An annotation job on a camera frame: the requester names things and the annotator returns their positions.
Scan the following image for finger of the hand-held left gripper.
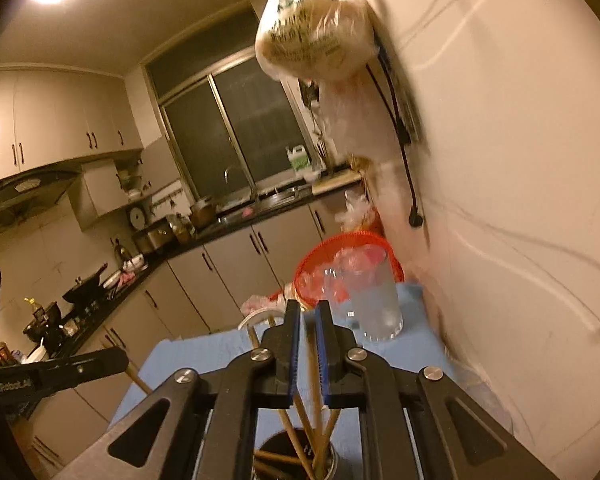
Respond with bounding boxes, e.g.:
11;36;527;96
34;347;130;397

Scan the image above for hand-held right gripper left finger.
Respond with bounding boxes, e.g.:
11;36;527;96
55;300;303;480

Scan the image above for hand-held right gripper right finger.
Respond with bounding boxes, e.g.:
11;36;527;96
314;300;561;480

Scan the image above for single wooden chopstick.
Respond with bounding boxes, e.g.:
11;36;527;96
124;365;154;395

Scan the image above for group of wooden chopsticks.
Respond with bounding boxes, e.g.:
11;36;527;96
247;312;343;480

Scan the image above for black cylindrical cup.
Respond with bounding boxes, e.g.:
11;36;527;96
252;429;342;480

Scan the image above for large white bowl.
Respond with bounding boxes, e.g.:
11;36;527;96
20;340;51;364

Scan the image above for crumpled pink plastic bag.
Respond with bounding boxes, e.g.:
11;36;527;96
241;285;301;316

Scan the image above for yellow cap oil bottle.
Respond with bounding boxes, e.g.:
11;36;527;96
24;297;51;331

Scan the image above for black wok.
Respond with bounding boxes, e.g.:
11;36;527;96
61;262;110;306

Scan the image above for clear glass pitcher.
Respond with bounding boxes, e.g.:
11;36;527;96
322;246;405;344

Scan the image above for blue towel cloth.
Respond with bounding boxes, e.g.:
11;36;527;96
107;281;511;480

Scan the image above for red mesh basket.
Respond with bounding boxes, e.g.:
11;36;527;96
294;231;407;311

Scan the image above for beige lower cabinets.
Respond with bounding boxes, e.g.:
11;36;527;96
30;195;362;467

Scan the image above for white plastic bag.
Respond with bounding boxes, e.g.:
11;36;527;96
335;190;381;234

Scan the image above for black kitchen countertop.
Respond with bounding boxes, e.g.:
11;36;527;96
0;175;364;377

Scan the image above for metal kitchen sink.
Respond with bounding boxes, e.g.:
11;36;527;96
217;187;314;224

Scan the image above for round dial kitchen scale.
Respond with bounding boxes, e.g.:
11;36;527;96
127;202;151;231

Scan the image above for metal cooking pot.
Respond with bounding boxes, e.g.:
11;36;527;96
190;196;219;227

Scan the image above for range hood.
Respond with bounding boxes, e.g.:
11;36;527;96
0;170;84;244

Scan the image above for wooden cutting board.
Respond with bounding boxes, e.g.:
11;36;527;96
311;172;364;196

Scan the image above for metal sink faucet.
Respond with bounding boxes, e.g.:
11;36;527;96
224;166;260;204

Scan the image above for green label detergent jug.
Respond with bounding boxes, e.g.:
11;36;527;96
286;144;312;174

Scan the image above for dark kitchen window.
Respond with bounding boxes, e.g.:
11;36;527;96
140;0;327;202

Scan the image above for hanging translucent plastic bags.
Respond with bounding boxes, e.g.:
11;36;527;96
307;79;382;162

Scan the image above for hanging plastic bag of noodles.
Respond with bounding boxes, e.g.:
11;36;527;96
255;0;381;84

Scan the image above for black power cable with plug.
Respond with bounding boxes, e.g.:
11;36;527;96
364;57;427;229

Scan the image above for small wall cabinet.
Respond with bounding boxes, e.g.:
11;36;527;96
70;157;146;231

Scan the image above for upper wall cabinets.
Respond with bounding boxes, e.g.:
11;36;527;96
0;67;145;186

